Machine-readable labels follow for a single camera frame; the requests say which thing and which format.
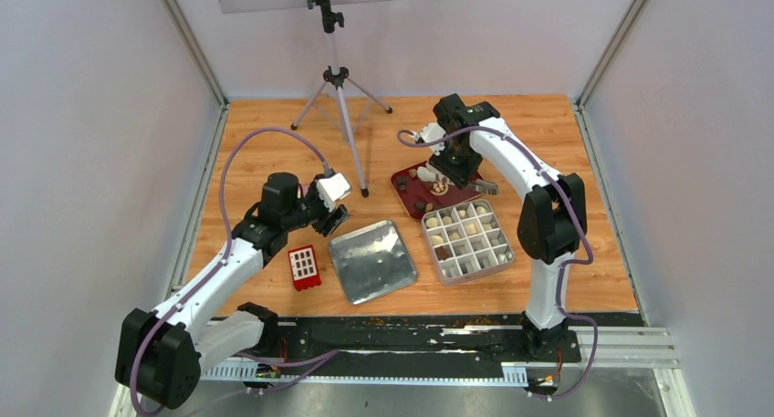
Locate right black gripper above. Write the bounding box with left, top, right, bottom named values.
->
left=430, top=138, right=483, bottom=189

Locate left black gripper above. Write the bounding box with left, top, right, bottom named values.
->
left=283, top=174, right=350, bottom=237

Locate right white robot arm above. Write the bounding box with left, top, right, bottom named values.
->
left=421, top=94, right=588, bottom=360

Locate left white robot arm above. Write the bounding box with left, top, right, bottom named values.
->
left=114, top=170, right=351, bottom=409

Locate red lacquer tray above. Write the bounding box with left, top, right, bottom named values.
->
left=390, top=162, right=481, bottom=221

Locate red small box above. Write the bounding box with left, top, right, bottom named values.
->
left=288, top=245, right=321, bottom=291

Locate silver tin lid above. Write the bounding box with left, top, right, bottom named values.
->
left=328, top=220, right=419, bottom=306

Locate silver compartment tin box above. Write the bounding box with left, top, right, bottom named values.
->
left=421, top=199, right=515, bottom=287

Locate grey tripod stand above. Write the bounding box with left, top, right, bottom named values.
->
left=290, top=0, right=393, bottom=198

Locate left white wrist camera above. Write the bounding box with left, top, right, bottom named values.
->
left=315, top=172, right=351, bottom=213

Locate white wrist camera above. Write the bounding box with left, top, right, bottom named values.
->
left=315, top=172, right=351, bottom=213
left=415, top=122, right=445, bottom=143

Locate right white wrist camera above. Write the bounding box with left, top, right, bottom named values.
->
left=415, top=122, right=445, bottom=143

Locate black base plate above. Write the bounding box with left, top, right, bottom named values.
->
left=249, top=314, right=581, bottom=379

